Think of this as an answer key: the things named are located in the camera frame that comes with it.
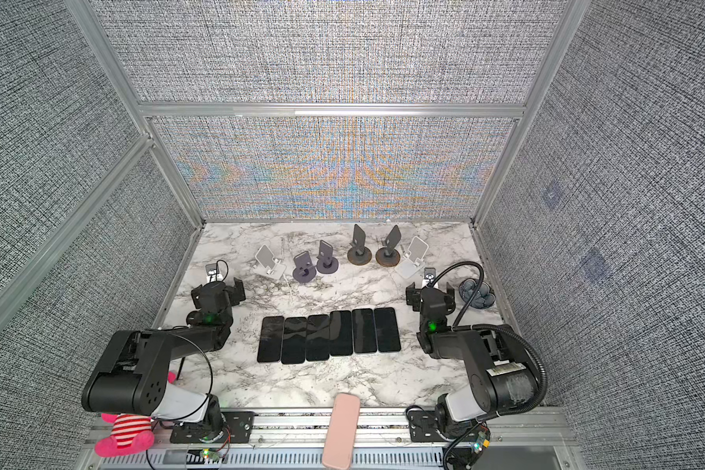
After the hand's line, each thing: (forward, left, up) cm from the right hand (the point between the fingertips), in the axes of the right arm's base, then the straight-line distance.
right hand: (433, 283), depth 92 cm
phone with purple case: (-15, +50, -7) cm, 53 cm away
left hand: (-1, +67, +2) cm, 67 cm away
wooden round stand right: (+15, +12, -5) cm, 20 cm away
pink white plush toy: (-41, +77, -1) cm, 87 cm away
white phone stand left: (+9, +55, -1) cm, 55 cm away
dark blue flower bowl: (-2, -17, -6) cm, 18 cm away
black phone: (-15, +44, -8) cm, 47 cm away
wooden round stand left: (+15, +23, -4) cm, 28 cm away
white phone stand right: (+12, +5, -4) cm, 13 cm away
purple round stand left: (+8, +42, -2) cm, 43 cm away
